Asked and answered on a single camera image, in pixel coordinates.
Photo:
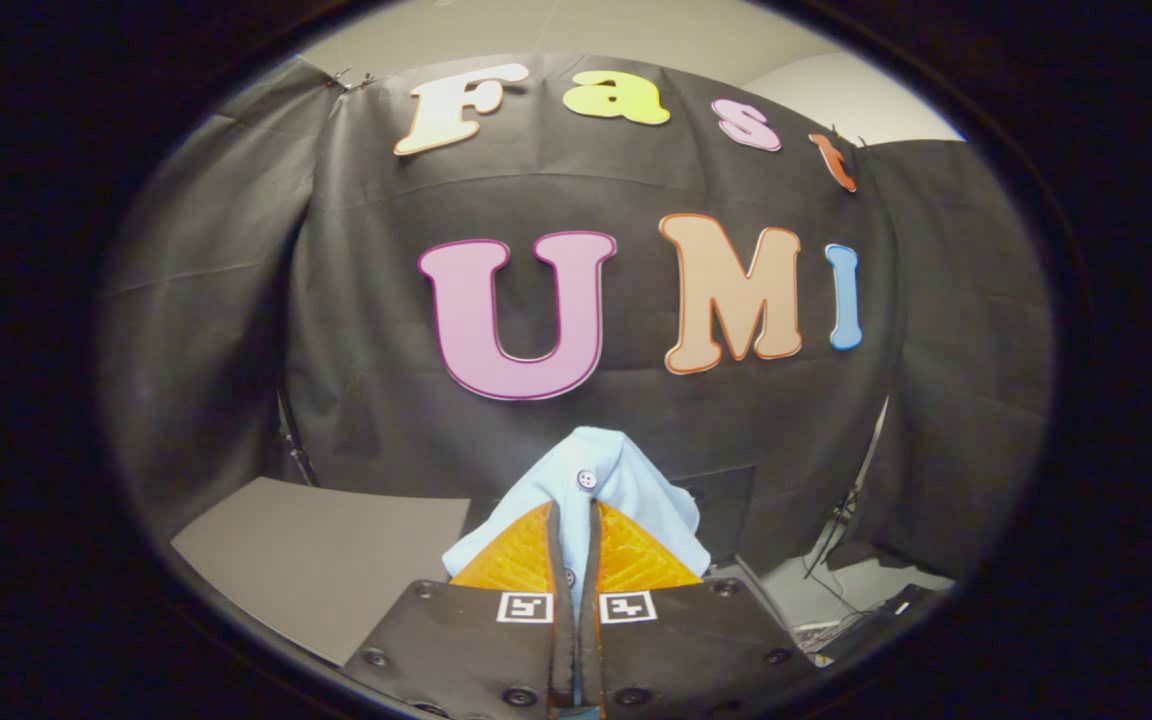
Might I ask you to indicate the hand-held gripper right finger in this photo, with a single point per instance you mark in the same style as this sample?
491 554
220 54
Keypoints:
696 650

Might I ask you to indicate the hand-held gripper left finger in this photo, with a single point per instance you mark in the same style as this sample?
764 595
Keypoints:
456 650

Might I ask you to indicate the light blue button shirt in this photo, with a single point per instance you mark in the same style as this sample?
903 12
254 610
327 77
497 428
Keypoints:
626 480

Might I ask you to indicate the black power adapter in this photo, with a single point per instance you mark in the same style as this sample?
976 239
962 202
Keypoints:
876 615

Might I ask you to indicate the black stand pole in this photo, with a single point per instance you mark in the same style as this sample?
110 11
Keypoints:
298 445

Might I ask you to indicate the beige cabinet with dark frame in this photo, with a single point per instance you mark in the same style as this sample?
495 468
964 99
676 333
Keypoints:
316 550

